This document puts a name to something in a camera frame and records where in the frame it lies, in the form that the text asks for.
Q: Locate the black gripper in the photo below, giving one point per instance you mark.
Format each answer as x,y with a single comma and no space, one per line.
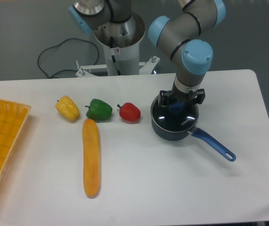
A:
196,97

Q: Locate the glass pot lid blue knob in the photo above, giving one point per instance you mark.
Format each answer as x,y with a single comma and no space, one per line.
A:
179,118

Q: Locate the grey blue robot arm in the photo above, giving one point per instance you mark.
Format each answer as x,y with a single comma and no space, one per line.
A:
177,38

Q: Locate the dark blue saucepan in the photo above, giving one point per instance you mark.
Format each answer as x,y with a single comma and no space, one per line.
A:
197,133

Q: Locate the red bell pepper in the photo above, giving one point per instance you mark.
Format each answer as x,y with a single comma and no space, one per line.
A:
129,112

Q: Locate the green bell pepper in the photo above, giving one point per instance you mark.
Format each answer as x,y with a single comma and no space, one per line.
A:
99,110

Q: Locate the long orange baguette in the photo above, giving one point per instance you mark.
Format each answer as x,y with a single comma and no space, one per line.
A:
91,157

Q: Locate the yellow bell pepper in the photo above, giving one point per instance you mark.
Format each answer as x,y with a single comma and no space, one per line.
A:
67,108

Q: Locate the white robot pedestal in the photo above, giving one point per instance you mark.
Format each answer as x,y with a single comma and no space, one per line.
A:
121,46

